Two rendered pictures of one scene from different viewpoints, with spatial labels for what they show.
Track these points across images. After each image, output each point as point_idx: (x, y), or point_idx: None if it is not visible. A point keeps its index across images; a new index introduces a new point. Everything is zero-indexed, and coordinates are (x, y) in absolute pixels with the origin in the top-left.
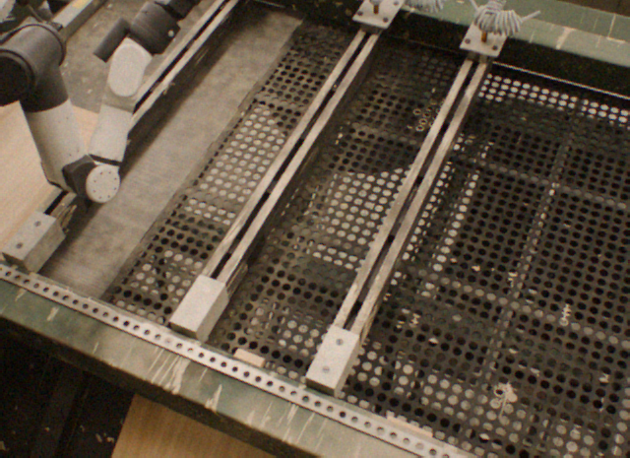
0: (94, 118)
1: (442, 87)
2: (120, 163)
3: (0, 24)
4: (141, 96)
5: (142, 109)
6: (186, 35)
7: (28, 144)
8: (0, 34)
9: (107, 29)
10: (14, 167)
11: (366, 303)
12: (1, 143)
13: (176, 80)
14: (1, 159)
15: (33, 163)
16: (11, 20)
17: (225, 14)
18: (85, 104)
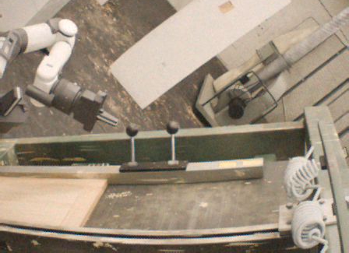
0: (73, 224)
1: None
2: (24, 249)
3: (92, 117)
4: (82, 230)
5: (63, 235)
6: (188, 230)
7: (44, 204)
8: (89, 126)
9: (212, 195)
10: (22, 205)
11: None
12: (44, 194)
13: (119, 247)
14: (29, 198)
15: (26, 212)
16: (111, 124)
17: (244, 240)
18: (97, 219)
